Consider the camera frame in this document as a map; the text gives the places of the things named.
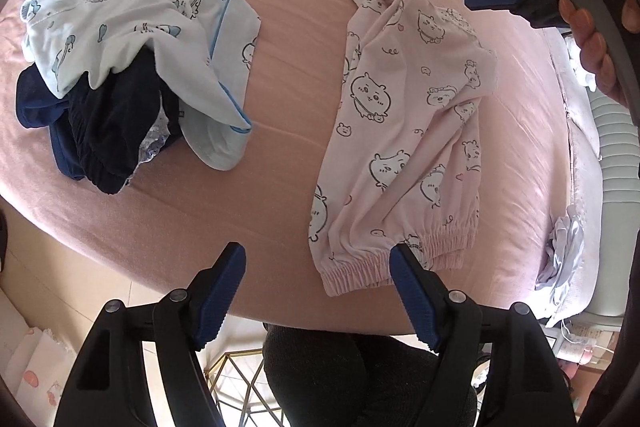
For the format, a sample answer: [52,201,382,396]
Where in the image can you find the white printed play mat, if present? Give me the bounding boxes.
[0,292,88,423]

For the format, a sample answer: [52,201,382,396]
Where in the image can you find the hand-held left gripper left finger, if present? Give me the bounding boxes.
[52,242,247,427]

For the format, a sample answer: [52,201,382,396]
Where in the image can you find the navy blue garment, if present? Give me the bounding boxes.
[14,54,182,196]

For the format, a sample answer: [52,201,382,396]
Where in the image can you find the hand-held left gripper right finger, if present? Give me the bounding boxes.
[390,243,586,427]

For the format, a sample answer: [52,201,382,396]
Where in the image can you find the person's right hand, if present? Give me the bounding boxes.
[558,0,618,96]

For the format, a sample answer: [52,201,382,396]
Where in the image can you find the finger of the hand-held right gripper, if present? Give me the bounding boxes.
[464,0,556,28]

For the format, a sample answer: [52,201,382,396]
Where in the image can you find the gold wire stool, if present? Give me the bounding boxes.
[202,349,281,427]

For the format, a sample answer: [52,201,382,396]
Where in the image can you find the pink pillow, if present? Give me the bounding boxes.
[542,27,603,160]
[565,112,608,325]

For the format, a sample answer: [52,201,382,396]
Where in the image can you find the pink bed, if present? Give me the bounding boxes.
[0,0,601,338]

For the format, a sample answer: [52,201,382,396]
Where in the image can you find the light blue printed pajama top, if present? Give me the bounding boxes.
[20,0,263,172]

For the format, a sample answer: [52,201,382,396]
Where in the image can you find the person's black trouser legs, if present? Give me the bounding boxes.
[262,326,478,427]

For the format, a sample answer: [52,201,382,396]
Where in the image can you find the white plastic bag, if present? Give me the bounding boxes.
[535,207,586,303]

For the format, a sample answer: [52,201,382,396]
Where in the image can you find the grey padded headboard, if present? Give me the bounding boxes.
[582,87,640,323]

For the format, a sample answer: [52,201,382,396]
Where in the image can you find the pink printed pajama pants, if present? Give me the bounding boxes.
[307,0,501,299]

